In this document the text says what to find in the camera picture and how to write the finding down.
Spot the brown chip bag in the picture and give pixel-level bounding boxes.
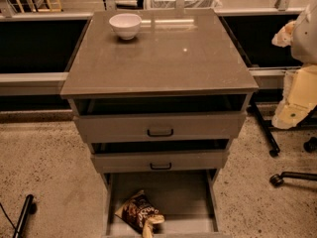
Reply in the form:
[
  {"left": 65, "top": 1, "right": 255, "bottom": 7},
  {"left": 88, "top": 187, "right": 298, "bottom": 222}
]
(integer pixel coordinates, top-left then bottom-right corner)
[{"left": 115, "top": 189, "right": 164, "bottom": 238}]

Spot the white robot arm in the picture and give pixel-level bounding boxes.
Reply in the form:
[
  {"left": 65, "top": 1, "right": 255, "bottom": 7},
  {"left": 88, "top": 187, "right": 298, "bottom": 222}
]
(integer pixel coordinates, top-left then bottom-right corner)
[{"left": 271, "top": 1, "right": 317, "bottom": 129}]

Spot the grey top drawer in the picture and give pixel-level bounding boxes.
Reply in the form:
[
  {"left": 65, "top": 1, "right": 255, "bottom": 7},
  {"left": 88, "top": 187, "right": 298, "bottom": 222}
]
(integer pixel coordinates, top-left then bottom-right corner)
[{"left": 74, "top": 112, "right": 246, "bottom": 143}]

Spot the grey drawer cabinet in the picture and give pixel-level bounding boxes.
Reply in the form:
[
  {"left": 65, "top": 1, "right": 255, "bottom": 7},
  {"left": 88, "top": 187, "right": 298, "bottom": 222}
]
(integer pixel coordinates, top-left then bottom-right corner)
[{"left": 59, "top": 8, "right": 260, "bottom": 238}]

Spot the grey bottom drawer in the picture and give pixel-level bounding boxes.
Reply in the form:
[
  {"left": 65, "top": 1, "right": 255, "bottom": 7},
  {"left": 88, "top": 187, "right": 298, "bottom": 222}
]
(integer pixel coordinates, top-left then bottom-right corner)
[{"left": 101, "top": 170, "right": 232, "bottom": 238}]

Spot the white ceramic bowl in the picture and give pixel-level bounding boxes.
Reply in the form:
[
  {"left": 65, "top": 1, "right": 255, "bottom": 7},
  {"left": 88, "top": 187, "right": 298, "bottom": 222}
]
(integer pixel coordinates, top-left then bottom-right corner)
[{"left": 109, "top": 13, "right": 142, "bottom": 40}]

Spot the black chair base caster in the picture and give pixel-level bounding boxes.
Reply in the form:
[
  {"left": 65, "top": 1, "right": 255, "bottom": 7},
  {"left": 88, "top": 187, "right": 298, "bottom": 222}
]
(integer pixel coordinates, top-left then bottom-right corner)
[{"left": 269, "top": 172, "right": 317, "bottom": 187}]

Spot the black stand leg left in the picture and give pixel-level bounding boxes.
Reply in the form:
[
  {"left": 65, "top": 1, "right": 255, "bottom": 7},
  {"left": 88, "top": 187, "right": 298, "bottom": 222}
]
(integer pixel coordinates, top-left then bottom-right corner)
[{"left": 12, "top": 194, "right": 37, "bottom": 238}]

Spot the wire mesh basket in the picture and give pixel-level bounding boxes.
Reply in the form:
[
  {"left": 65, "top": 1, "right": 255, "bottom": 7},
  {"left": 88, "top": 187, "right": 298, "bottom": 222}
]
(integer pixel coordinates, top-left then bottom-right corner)
[{"left": 144, "top": 0, "right": 222, "bottom": 10}]

